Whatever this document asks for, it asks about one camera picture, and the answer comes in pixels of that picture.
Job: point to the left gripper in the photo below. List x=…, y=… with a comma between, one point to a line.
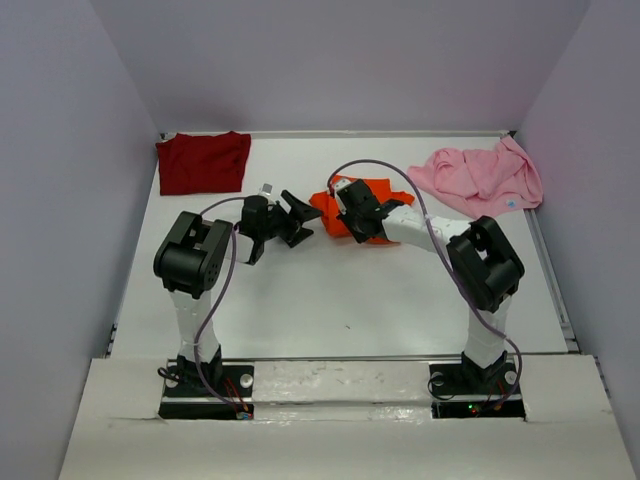
x=299, y=213

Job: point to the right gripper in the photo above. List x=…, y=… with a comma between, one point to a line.
x=360, y=237

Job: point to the orange t-shirt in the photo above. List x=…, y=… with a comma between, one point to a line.
x=381, y=189

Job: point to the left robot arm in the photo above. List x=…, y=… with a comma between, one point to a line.
x=195, y=263

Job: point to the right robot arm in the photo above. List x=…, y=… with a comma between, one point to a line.
x=481, y=262

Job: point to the pink t-shirt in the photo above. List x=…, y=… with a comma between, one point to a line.
x=477, y=182

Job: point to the dark red folded t-shirt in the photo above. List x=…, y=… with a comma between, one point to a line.
x=203, y=164

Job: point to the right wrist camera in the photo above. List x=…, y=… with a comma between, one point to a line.
x=336, y=188

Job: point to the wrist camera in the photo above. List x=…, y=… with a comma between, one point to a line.
x=266, y=190
x=336, y=188

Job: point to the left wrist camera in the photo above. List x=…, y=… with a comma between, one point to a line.
x=266, y=190

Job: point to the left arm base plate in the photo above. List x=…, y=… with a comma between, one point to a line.
x=185, y=397

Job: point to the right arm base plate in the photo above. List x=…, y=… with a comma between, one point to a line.
x=453, y=397

